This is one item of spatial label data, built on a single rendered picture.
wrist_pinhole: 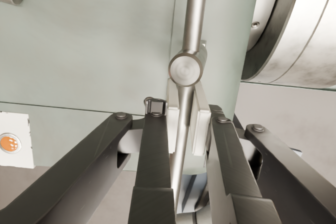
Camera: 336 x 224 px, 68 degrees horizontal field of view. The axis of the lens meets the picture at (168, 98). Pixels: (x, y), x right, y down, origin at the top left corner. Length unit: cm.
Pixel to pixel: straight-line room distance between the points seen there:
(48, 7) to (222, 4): 18
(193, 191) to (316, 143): 123
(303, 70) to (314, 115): 152
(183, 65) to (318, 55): 23
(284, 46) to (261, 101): 139
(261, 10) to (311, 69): 10
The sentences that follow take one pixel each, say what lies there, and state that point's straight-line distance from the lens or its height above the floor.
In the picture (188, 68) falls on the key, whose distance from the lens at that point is 15.
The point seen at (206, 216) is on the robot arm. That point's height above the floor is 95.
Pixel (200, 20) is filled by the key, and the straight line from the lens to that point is 17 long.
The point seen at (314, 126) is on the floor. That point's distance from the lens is 193.
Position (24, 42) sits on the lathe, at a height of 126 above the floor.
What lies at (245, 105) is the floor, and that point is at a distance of 169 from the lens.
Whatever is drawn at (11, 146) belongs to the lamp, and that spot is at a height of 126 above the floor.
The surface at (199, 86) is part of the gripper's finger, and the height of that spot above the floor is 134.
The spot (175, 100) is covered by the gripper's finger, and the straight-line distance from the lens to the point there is 15.
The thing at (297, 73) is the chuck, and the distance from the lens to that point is 39.
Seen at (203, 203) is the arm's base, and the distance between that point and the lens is 95.
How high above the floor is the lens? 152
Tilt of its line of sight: 70 degrees down
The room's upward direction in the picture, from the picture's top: 176 degrees counter-clockwise
